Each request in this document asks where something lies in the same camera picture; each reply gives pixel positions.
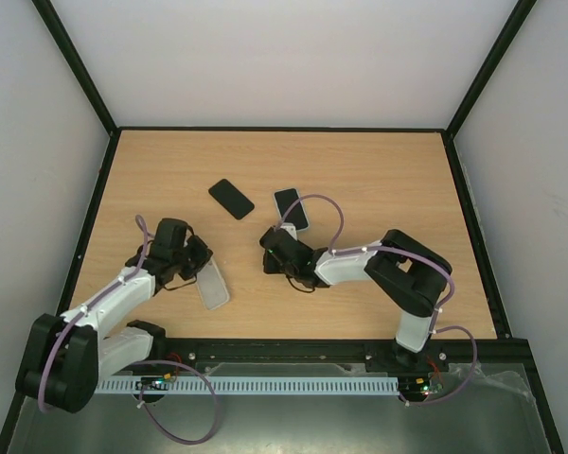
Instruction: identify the beige phone case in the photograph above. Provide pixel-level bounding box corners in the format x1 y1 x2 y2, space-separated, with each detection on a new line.
196 258 230 310

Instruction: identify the white-edged black phone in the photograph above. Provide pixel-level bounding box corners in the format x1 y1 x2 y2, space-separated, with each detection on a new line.
274 188 310 231

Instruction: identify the light blue phone case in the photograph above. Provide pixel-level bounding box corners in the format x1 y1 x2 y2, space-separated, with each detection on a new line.
273 187 311 237

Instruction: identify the black phone face down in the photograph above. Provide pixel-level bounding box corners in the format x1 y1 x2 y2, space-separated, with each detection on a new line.
208 179 255 220

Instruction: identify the purple phone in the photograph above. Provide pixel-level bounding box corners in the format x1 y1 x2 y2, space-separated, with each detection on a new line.
262 252 280 274

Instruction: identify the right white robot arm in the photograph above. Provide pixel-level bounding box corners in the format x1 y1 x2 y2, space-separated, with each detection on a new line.
259 227 455 371

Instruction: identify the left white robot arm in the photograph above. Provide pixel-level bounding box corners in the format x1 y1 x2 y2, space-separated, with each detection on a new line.
15 216 213 413

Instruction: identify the light blue cable duct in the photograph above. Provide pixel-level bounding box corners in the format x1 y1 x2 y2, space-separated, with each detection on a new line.
96 375 399 396

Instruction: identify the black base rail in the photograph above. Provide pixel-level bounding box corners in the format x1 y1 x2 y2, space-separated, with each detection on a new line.
146 338 455 375

